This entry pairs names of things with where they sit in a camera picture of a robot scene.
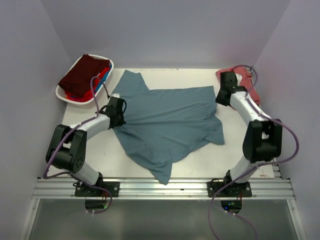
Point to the dark red t shirt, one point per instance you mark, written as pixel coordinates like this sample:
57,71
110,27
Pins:
77,80

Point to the aluminium mounting rail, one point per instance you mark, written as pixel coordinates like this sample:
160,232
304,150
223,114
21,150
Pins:
176,189

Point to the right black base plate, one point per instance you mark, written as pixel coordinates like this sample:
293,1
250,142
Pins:
233,191

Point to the blue t shirt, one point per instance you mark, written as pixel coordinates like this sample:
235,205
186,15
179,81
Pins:
163,126

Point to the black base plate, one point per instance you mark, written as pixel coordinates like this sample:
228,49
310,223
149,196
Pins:
101,189
233,191

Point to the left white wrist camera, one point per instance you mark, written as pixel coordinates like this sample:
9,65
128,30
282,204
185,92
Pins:
116,95

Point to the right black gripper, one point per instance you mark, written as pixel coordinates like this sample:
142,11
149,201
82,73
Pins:
219,100

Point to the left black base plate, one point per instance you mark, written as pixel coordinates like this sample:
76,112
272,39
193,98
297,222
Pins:
101,189

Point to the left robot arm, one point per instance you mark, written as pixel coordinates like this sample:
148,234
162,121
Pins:
66,153

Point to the pink folded t shirt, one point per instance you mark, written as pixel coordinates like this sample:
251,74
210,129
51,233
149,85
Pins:
247,78

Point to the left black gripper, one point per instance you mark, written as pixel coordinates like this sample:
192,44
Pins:
121,121

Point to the red and blue clothes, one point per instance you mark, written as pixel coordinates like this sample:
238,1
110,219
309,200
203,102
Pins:
97,84

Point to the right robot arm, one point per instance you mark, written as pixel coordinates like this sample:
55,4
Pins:
263,137

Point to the white laundry basket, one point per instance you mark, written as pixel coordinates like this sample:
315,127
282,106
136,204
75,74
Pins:
60,93

